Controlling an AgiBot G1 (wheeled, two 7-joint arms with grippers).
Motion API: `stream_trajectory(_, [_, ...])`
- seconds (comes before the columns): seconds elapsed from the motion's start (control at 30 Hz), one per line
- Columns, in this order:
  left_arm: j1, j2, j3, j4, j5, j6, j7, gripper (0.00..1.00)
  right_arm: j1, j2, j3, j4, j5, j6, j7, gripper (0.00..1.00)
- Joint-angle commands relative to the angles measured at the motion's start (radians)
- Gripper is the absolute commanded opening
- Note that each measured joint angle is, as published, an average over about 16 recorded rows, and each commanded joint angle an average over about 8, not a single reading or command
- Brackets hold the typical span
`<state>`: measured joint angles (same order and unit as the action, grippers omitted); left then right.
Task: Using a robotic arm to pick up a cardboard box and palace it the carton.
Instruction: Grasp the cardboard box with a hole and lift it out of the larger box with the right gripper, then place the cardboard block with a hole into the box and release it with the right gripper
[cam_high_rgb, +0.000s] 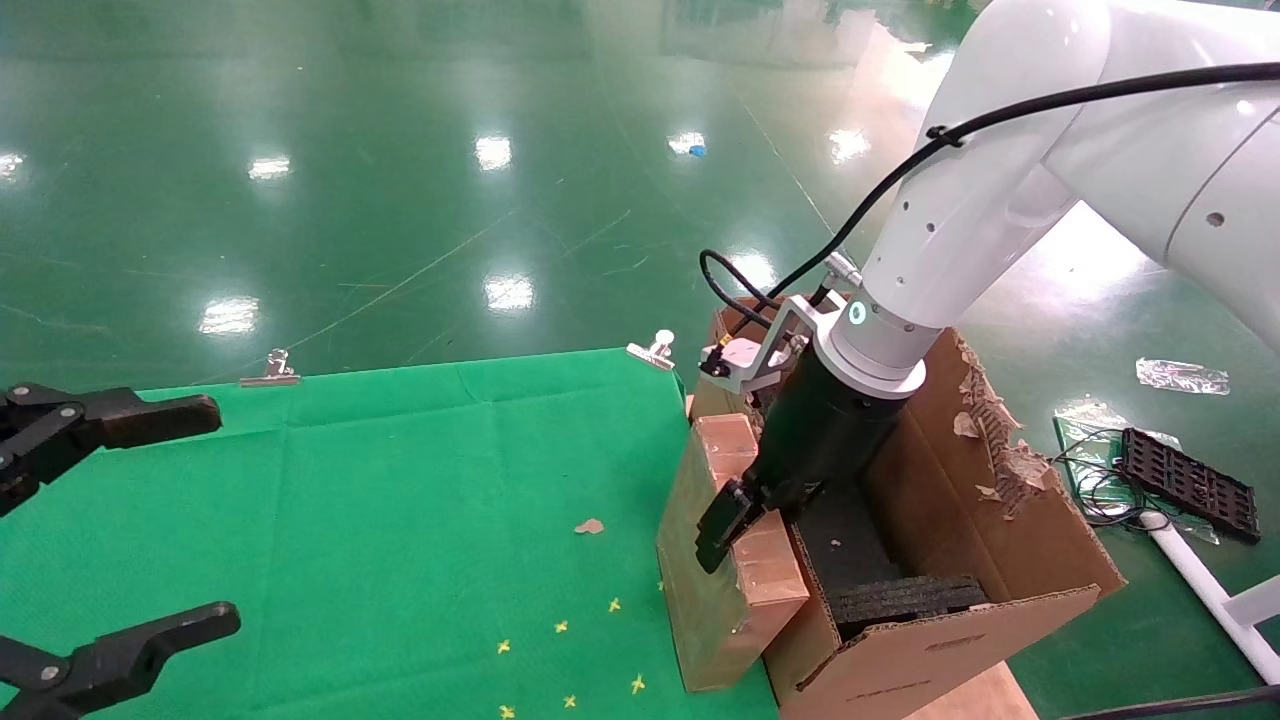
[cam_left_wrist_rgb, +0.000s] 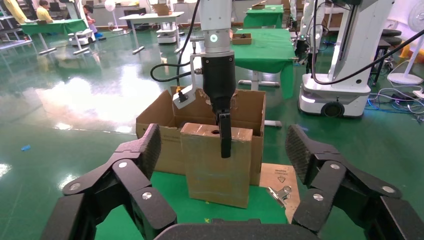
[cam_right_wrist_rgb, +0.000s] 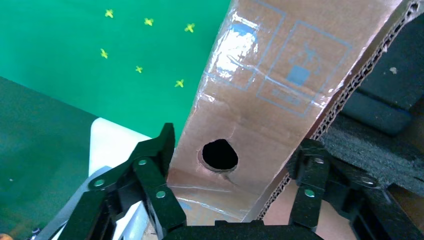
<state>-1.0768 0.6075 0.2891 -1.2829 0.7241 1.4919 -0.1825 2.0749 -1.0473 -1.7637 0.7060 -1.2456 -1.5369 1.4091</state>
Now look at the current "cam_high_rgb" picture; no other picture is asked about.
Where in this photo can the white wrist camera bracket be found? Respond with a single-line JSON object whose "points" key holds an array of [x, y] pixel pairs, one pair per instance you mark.
{"points": [[745, 358]]}

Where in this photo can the black foam strip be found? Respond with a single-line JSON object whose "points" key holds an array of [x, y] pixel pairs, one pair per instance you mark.
{"points": [[900, 603]]}

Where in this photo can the large open cardboard carton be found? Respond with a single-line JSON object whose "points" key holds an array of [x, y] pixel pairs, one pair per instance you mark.
{"points": [[950, 660]]}

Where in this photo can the flat black foam pad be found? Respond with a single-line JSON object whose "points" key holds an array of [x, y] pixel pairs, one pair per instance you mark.
{"points": [[850, 535]]}

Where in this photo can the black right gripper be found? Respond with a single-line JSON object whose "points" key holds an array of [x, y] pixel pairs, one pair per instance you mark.
{"points": [[825, 430]]}

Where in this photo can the white pipe frame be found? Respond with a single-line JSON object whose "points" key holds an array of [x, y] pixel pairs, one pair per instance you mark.
{"points": [[1200, 580]]}

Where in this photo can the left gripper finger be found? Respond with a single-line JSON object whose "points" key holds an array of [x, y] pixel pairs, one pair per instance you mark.
{"points": [[130, 655], [150, 418]]}

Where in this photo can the small brown cardboard scrap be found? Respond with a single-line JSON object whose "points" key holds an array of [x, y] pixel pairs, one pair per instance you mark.
{"points": [[589, 526]]}

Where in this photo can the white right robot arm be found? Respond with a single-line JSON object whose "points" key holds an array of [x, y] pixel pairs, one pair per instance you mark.
{"points": [[1000, 200]]}

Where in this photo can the black gridded plastic tray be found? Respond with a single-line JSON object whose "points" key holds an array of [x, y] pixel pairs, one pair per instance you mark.
{"points": [[1190, 485]]}

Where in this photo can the large green table cloth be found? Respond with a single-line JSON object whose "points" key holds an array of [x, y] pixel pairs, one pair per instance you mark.
{"points": [[400, 500]]}

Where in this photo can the clear plastic bag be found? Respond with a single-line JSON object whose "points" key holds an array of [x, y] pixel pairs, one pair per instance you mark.
{"points": [[1182, 375]]}

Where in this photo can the small brown taped cardboard box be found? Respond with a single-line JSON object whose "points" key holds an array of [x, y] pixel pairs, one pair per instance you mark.
{"points": [[700, 600]]}

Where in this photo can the silver binder clip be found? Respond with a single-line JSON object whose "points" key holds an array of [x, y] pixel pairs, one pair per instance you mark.
{"points": [[655, 350], [270, 372]]}

